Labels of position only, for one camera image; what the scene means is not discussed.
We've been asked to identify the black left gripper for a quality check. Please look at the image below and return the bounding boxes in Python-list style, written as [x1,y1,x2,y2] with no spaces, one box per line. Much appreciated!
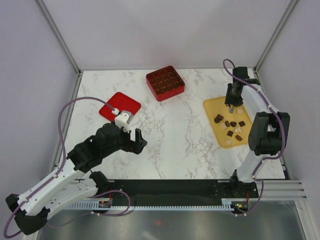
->
[102,124,147,158]

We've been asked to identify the metal tongs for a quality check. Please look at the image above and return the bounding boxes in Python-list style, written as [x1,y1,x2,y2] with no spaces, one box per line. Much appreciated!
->
[228,105,237,114]

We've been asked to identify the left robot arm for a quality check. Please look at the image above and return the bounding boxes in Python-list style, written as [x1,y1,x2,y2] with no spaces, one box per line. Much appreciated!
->
[5,122,148,235]

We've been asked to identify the brown square chocolate left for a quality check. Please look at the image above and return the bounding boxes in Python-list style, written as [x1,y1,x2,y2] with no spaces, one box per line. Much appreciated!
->
[216,114,224,120]

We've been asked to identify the dark heart chocolate middle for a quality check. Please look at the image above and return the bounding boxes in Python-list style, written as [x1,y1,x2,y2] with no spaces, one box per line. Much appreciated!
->
[230,121,237,127]

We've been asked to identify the dark square chocolate right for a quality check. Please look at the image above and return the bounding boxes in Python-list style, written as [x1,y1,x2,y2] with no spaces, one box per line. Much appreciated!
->
[238,121,246,127]

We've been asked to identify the dark round chocolate left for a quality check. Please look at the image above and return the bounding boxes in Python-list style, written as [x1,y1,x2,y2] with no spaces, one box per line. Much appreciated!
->
[214,117,221,124]

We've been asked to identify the brown oval chocolate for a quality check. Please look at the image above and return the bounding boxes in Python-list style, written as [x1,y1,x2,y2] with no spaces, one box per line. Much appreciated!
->
[235,135,243,141]

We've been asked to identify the red compartment chocolate box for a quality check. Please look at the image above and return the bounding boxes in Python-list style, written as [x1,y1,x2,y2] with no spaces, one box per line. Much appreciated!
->
[146,65,185,102]

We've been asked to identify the yellow tray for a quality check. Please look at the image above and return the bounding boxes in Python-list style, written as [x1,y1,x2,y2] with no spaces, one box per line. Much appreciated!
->
[203,96,252,149]

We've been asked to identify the red box lid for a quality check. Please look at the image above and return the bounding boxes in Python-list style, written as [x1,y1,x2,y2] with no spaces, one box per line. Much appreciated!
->
[99,92,141,122]

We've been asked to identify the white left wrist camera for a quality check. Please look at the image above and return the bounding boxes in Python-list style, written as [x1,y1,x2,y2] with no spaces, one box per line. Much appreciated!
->
[114,110,134,129]

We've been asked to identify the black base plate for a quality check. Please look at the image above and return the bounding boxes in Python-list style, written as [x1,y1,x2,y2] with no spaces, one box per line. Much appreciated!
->
[107,179,259,206]

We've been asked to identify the aluminium front rail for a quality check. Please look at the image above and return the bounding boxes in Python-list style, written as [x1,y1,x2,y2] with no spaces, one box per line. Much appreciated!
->
[261,179,307,201]

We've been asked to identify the white slotted cable duct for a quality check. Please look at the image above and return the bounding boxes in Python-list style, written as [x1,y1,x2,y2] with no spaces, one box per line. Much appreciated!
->
[66,198,249,211]

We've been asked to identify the aluminium frame right post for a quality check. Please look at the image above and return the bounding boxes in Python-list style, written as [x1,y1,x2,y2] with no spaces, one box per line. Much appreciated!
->
[253,0,300,75]

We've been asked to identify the aluminium frame post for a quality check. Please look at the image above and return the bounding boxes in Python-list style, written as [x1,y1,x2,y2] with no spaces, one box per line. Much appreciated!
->
[34,0,82,76]
[253,0,300,75]

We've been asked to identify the aluminium frame left post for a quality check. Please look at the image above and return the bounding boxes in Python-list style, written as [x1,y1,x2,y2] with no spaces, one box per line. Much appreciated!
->
[34,0,82,76]

